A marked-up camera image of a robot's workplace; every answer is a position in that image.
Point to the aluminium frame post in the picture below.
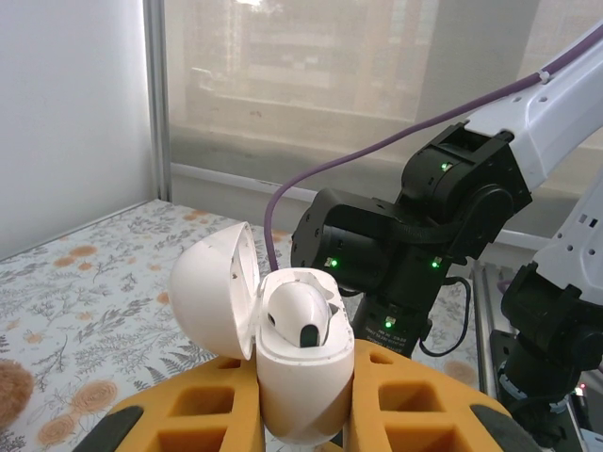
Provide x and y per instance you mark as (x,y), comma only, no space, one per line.
(158,94)

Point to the long aluminium base rail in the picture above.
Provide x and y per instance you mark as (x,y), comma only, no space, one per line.
(485,329)

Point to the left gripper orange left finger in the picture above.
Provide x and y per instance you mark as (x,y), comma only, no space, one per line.
(155,409)

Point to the aluminium side frame rail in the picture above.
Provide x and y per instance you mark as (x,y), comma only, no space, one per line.
(226,176)

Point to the white earbud charging case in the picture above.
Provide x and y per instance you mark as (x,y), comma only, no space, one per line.
(306,386)

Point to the floral patterned tablecloth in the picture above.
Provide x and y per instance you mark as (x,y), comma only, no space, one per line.
(94,282)

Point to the brown teddy bear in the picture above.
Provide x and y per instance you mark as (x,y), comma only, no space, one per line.
(11,386)

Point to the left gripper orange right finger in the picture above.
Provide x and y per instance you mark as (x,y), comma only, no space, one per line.
(457,409)

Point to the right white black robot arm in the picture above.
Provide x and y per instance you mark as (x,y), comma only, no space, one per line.
(556,113)

